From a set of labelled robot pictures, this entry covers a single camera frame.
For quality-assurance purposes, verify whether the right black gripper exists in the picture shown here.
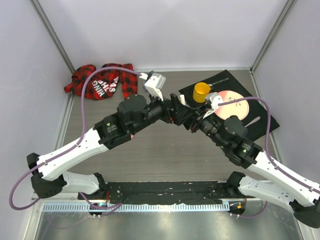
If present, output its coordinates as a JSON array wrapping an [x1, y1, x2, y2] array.
[[184, 102, 229, 149]]

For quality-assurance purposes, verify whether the black placemat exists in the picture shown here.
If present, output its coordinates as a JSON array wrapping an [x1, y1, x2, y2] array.
[[178, 69, 280, 141]]

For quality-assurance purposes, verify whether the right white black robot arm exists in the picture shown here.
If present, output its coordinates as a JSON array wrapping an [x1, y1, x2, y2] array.
[[183, 105, 320, 229]]

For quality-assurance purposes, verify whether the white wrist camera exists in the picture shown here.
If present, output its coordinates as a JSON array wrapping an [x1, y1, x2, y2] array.
[[139, 72, 166, 102], [203, 92, 224, 119]]

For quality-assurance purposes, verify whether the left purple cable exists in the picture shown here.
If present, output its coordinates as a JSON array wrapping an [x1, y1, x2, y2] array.
[[8, 66, 145, 216]]

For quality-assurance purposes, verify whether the dark handled knife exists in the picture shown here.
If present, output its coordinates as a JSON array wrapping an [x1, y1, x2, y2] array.
[[208, 77, 229, 87]]

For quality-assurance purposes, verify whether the white nail polish cap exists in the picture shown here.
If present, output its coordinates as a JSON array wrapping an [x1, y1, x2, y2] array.
[[179, 94, 187, 106]]

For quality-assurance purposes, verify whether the red black plaid shirt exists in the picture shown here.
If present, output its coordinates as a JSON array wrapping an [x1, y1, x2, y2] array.
[[64, 64, 138, 101]]

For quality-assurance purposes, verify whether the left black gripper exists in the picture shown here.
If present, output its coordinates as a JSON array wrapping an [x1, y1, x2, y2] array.
[[131, 89, 195, 135]]

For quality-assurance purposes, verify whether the white cable duct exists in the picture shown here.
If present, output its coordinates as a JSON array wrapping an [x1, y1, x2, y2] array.
[[42, 201, 230, 213]]

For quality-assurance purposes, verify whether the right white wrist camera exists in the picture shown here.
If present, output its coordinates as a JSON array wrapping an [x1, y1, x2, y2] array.
[[203, 92, 224, 119]]

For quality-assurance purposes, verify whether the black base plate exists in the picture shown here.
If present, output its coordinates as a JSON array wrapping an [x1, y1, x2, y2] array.
[[86, 181, 245, 205]]

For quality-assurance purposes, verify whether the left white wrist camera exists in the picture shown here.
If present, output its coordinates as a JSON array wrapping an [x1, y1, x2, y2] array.
[[139, 72, 166, 102]]

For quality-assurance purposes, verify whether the yellow mug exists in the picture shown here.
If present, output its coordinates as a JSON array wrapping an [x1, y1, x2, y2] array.
[[192, 82, 212, 104]]

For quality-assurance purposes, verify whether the pink cream plate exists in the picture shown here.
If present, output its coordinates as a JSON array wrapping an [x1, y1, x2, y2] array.
[[215, 90, 250, 120]]

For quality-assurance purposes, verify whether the silver fork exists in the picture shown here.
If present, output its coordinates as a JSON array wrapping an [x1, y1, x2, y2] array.
[[245, 116, 261, 127]]

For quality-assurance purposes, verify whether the blue ceramic jug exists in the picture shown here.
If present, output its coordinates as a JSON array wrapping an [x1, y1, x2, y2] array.
[[143, 70, 154, 92]]

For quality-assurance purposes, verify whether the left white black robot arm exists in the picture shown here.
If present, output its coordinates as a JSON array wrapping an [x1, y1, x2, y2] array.
[[26, 93, 195, 200]]

